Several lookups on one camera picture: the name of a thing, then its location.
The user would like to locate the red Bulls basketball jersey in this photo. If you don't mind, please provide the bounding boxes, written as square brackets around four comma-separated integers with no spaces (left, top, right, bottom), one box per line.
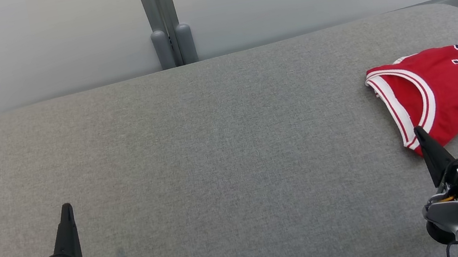
[361,43,458,164]

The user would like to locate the grey fabric sofa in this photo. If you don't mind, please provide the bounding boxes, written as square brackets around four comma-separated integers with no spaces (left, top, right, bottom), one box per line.
[0,0,458,257]

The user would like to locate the grey cylindrical post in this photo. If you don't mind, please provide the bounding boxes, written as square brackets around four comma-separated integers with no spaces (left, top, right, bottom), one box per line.
[173,22,199,66]
[150,27,177,72]

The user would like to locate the grey vertical partition frame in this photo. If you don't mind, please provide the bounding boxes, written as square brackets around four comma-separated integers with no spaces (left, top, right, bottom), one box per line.
[136,0,188,72]

